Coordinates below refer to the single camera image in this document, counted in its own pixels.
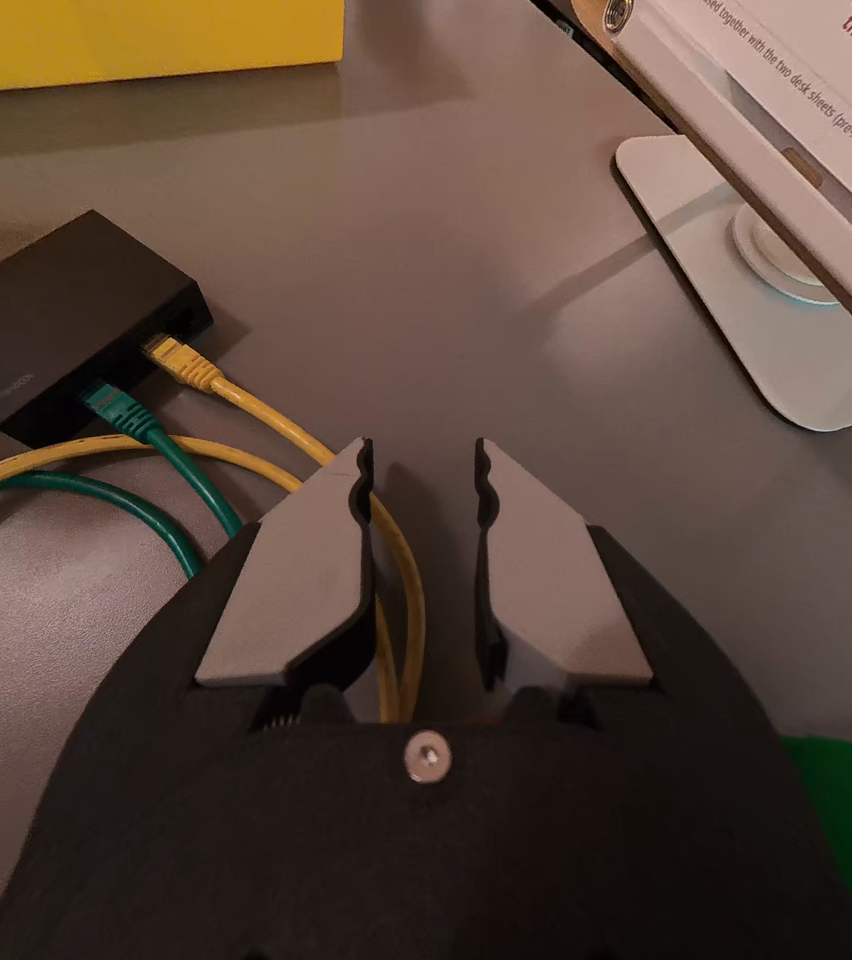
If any black network switch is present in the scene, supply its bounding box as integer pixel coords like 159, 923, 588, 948
0, 210, 214, 447

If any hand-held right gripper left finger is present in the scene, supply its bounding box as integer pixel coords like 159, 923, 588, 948
195, 437, 378, 695

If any instruction sheet on stand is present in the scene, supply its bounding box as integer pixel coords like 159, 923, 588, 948
572, 0, 640, 50

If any green ethernet cable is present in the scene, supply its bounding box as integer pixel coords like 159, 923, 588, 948
0, 381, 243, 579

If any yellow ethernet cable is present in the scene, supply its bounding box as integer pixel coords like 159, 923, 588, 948
0, 333, 427, 725

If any yellow plastic bin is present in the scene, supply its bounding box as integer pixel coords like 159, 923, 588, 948
0, 0, 346, 97

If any white display stand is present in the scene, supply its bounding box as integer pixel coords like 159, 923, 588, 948
606, 0, 852, 432

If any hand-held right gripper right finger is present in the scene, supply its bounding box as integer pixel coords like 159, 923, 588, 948
473, 437, 654, 695

